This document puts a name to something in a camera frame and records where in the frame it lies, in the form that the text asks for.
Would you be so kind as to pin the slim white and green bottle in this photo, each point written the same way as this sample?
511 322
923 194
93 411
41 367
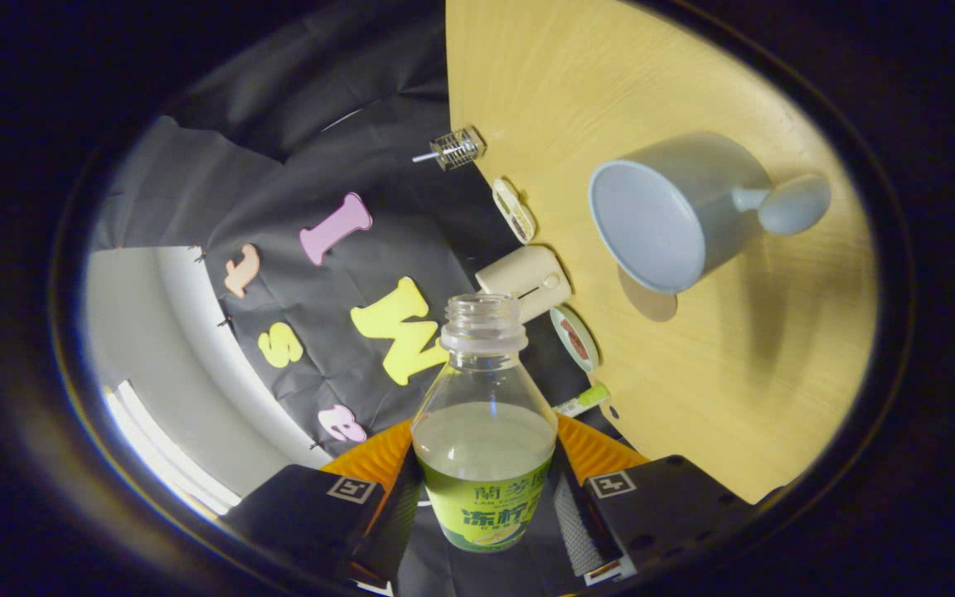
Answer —
581 400

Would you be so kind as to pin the pale grey cup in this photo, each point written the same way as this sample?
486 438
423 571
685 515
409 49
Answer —
693 191

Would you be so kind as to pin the reddish brown bread piece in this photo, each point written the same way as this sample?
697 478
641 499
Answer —
573 338

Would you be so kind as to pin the round brown coaster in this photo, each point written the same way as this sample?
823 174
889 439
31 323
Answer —
653 305

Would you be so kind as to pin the pale green plate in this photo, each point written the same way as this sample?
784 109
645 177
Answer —
585 352

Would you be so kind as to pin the white divided grain tray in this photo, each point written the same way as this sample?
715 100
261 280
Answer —
515 211

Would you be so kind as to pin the ceiling light panel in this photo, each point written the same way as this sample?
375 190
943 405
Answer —
162 456

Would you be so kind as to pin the wooden table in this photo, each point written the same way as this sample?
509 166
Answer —
734 373

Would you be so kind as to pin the clear green-label juice bottle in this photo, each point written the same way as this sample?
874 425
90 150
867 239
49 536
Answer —
482 464

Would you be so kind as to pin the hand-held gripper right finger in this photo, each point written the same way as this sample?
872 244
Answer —
577 531

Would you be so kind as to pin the white toaster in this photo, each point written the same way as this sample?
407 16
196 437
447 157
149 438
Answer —
519 278

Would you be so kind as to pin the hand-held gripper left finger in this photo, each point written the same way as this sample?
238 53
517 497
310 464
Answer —
399 522

